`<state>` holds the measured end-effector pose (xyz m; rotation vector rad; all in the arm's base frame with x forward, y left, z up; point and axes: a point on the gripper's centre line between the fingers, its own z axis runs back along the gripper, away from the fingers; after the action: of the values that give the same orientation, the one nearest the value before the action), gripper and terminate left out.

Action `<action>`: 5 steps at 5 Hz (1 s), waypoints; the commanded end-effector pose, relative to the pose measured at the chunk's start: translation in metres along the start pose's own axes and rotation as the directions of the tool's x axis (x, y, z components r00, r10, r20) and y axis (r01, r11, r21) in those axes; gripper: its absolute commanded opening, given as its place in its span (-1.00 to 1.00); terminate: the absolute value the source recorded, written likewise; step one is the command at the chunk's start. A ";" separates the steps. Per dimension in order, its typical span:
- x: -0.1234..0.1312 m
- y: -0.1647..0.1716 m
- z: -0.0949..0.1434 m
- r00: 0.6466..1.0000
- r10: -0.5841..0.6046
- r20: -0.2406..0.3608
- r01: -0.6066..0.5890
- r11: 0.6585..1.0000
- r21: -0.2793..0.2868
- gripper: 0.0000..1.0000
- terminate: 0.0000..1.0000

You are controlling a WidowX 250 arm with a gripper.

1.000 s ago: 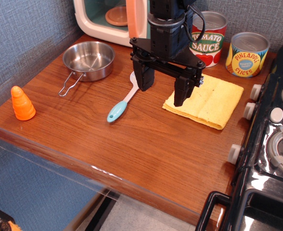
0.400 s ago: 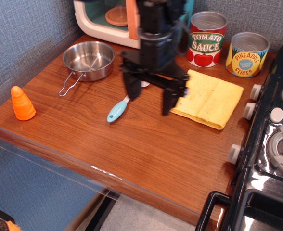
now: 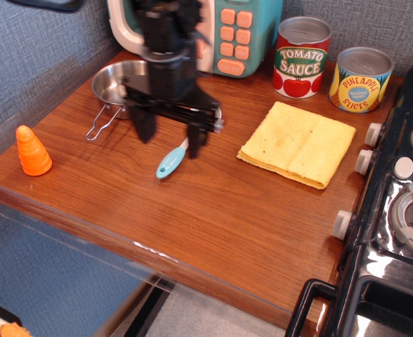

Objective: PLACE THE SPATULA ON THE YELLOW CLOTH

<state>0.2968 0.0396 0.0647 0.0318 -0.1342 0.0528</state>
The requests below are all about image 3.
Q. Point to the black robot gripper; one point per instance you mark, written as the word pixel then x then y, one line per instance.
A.
pixel 171 90

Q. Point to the white spatula with teal handle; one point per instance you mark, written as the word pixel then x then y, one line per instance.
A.
pixel 173 159

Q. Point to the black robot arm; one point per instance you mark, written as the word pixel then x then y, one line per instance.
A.
pixel 169 27

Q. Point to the folded yellow cloth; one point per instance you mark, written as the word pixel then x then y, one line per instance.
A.
pixel 298 145

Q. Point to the small steel pan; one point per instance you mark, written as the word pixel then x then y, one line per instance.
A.
pixel 117 86

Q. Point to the toy microwave oven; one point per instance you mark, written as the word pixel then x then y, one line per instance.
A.
pixel 235 35

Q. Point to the orange toy carrot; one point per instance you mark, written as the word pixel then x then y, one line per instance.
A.
pixel 33 155

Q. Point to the tomato sauce can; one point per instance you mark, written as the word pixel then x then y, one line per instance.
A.
pixel 300 56

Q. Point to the pineapple slices can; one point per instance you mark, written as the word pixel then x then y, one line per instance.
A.
pixel 360 79

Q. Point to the black toy stove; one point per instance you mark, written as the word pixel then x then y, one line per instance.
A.
pixel 374 292

